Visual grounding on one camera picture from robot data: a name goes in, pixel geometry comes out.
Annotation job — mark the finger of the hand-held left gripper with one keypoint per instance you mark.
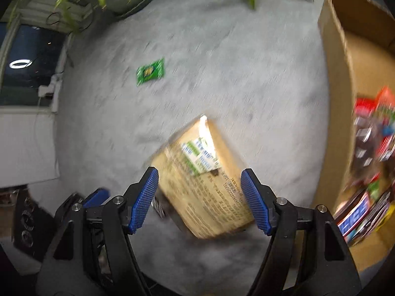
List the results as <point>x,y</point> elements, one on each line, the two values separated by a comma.
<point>97,195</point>
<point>66,202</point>

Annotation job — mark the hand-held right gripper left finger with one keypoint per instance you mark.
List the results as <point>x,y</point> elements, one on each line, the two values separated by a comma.
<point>142,202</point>

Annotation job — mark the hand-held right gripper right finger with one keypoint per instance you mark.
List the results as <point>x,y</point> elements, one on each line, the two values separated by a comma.
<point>256,203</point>

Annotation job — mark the large tan snack bag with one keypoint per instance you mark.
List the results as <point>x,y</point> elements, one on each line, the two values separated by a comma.
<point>203,188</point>

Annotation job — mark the cardboard box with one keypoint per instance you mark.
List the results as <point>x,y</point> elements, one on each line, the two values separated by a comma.
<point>336,98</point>

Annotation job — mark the red and brown snack bag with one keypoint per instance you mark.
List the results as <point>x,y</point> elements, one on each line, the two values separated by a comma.
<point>364,126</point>

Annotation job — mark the white charger plug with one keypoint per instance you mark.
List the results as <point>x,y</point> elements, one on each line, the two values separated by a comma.
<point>49,88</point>

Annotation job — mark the dark window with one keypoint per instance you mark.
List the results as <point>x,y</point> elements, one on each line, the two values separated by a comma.
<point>27,77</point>

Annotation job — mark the dark green snack packet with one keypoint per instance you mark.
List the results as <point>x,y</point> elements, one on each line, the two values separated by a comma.
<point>150,71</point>

